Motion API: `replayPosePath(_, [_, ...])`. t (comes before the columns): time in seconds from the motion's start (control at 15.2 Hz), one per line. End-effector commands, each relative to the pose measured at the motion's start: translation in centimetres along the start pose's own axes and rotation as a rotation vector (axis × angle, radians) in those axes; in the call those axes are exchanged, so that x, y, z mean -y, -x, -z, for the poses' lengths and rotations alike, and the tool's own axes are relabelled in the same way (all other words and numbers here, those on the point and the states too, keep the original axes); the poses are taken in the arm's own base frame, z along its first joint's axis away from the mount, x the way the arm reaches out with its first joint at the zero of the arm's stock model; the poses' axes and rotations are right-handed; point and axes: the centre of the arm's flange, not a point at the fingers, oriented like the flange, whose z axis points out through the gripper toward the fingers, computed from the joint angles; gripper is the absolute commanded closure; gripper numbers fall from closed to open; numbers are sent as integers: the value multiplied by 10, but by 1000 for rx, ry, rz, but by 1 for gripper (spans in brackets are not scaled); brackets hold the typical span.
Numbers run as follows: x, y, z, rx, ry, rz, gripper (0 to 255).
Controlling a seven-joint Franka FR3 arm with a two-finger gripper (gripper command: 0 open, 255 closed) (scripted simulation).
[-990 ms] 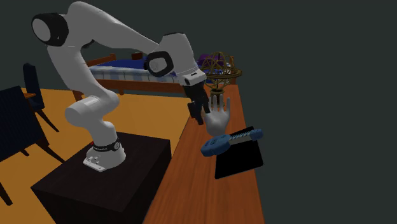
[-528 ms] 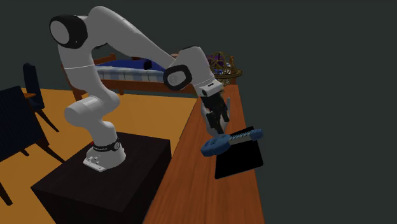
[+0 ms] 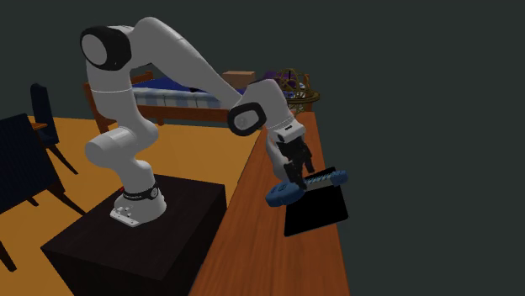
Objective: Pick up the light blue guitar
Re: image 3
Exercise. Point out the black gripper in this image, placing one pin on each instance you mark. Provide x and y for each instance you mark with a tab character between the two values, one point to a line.
293	149

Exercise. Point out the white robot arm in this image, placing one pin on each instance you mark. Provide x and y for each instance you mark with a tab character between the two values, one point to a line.
123	106

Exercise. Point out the blue dumbbell-shaped tool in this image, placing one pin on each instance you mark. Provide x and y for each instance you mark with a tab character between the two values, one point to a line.
283	194

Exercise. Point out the golden armillary globe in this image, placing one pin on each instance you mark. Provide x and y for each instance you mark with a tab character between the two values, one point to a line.
301	90

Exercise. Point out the brown wooden desk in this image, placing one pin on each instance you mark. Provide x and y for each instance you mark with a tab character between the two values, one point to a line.
258	250

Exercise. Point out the purple object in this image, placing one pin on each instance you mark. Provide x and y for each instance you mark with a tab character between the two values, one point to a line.
271	75

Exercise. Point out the brown cardboard box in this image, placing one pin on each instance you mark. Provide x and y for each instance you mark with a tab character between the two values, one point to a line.
238	78

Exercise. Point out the wooden bed with blue blanket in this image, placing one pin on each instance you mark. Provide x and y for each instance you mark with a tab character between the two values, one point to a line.
172	98

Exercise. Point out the dark robot stand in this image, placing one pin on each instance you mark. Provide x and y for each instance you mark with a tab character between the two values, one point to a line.
164	237

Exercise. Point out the dark blue chair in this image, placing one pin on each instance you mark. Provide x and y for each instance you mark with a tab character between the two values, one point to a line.
41	110
22	164

